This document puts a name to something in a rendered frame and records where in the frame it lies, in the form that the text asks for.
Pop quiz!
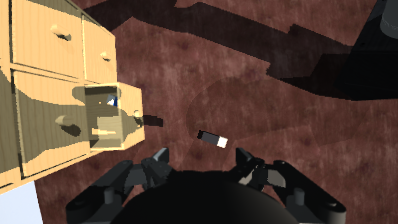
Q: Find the small wooden chest of drawers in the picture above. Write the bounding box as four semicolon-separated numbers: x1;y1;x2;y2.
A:
0;0;117;195

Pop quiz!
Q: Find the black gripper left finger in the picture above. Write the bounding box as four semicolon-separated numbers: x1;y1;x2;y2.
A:
65;148;190;224

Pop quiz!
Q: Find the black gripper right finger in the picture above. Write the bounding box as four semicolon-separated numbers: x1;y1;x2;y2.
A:
217;148;346;224

